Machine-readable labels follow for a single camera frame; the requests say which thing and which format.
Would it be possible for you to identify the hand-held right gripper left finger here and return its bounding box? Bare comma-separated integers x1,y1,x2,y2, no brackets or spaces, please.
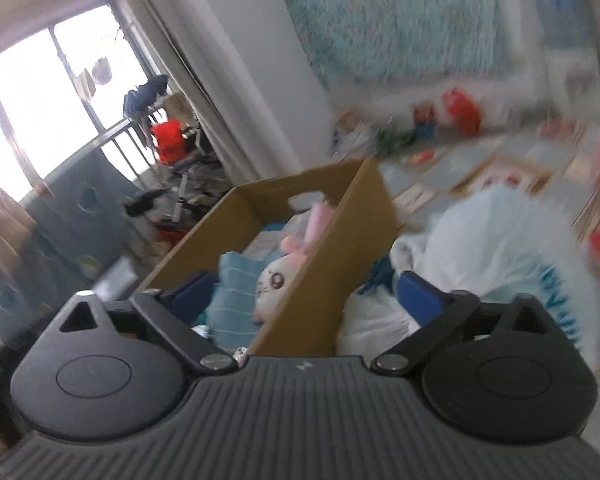
59,270,238,376

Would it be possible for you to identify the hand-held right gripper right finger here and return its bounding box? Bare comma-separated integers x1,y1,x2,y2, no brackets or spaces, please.
369,270,554,377

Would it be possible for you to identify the light blue towel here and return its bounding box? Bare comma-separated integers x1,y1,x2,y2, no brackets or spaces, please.
200,251,282,349

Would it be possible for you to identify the pink white plush doll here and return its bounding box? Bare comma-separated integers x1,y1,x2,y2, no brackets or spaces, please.
252,237,322,324

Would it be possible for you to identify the brown cardboard box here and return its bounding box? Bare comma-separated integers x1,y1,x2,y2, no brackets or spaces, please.
142,157,399,359

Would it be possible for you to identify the white plastic bag blue print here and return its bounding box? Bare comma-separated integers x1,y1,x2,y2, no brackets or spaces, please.
337,185,599,367

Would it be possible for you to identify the grey blue fabric seat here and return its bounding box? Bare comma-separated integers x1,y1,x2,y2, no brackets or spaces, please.
19,149,147,287

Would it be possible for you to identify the fruit print vinyl mat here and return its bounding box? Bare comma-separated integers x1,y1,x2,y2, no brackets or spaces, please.
380,115,600,261

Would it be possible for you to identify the red balcony bag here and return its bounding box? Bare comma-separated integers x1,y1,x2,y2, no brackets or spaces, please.
149,118,187,164

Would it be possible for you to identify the balcony metal railing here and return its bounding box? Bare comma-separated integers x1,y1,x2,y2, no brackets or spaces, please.
44,119,157,187

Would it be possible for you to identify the red printed can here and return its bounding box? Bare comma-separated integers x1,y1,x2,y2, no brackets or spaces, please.
412,102,439,139

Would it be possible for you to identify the red plastic bag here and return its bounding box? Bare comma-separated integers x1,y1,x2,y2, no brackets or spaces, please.
439,87,484,137

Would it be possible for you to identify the dark blue umbrella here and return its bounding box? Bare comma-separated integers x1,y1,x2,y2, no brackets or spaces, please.
123,74,170,117

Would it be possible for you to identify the blue water jug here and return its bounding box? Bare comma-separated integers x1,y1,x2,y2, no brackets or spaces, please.
526,0,600,47

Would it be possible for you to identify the blue floral wall cloth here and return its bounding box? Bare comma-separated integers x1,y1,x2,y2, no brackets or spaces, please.
271,0,532,92

